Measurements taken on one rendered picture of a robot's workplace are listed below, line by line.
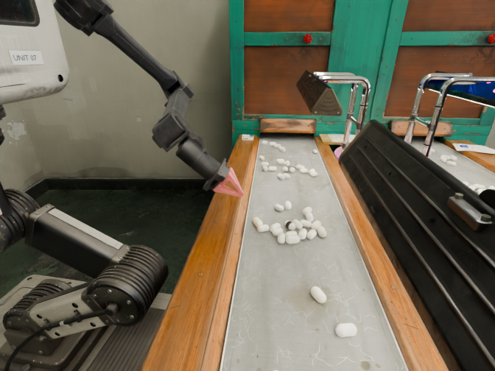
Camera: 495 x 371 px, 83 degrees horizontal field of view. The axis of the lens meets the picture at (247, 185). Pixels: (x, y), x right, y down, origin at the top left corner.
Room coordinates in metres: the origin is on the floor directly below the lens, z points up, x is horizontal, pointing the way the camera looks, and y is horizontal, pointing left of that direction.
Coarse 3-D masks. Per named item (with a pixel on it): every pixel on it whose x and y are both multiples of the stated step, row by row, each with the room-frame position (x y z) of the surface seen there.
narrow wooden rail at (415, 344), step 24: (336, 168) 1.05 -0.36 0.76; (336, 192) 0.87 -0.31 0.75; (360, 216) 0.69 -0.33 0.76; (360, 240) 0.58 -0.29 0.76; (384, 264) 0.49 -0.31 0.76; (384, 288) 0.42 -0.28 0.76; (408, 312) 0.36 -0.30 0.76; (408, 336) 0.31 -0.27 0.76; (408, 360) 0.28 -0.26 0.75; (432, 360) 0.27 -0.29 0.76
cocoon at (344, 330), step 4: (340, 324) 0.34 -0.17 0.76; (344, 324) 0.34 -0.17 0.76; (348, 324) 0.34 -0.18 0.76; (352, 324) 0.34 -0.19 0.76; (336, 328) 0.33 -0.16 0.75; (340, 328) 0.33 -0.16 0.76; (344, 328) 0.33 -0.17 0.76; (348, 328) 0.33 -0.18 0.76; (352, 328) 0.33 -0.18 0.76; (356, 328) 0.33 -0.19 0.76; (336, 332) 0.33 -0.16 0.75; (340, 332) 0.33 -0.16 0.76; (344, 332) 0.33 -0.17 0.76; (348, 332) 0.33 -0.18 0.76; (352, 332) 0.33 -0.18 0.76; (356, 332) 0.33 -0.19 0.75; (340, 336) 0.33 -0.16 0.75; (344, 336) 0.32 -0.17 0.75
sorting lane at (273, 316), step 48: (288, 144) 1.43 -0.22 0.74; (288, 192) 0.88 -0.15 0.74; (336, 240) 0.61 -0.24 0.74; (240, 288) 0.44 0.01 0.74; (288, 288) 0.44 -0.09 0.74; (336, 288) 0.44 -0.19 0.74; (240, 336) 0.33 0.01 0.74; (288, 336) 0.33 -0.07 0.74; (336, 336) 0.33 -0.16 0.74; (384, 336) 0.33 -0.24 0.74
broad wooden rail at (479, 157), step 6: (450, 144) 1.38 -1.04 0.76; (474, 144) 1.35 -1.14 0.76; (456, 150) 1.32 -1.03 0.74; (468, 156) 1.23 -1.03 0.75; (474, 156) 1.19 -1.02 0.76; (480, 156) 1.18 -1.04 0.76; (486, 156) 1.18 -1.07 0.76; (492, 156) 1.18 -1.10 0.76; (480, 162) 1.14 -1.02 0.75; (486, 162) 1.12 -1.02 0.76; (492, 162) 1.11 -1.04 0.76; (486, 168) 1.10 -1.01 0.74; (492, 168) 1.07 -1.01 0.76
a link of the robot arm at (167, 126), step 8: (184, 88) 1.02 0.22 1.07; (192, 88) 1.09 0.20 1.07; (176, 96) 0.92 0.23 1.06; (184, 96) 1.00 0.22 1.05; (168, 104) 0.88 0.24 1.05; (176, 104) 0.84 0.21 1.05; (184, 104) 0.93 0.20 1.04; (168, 112) 0.74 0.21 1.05; (176, 112) 0.73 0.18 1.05; (184, 112) 0.85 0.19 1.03; (160, 120) 0.72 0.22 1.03; (168, 120) 0.67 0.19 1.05; (176, 120) 0.68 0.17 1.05; (184, 120) 0.74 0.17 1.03; (152, 128) 0.69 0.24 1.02; (160, 128) 0.67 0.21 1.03; (168, 128) 0.66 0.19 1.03; (176, 128) 0.67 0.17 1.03; (160, 136) 0.66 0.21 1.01; (168, 136) 0.66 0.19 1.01; (176, 136) 0.67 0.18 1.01; (168, 144) 0.67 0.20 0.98
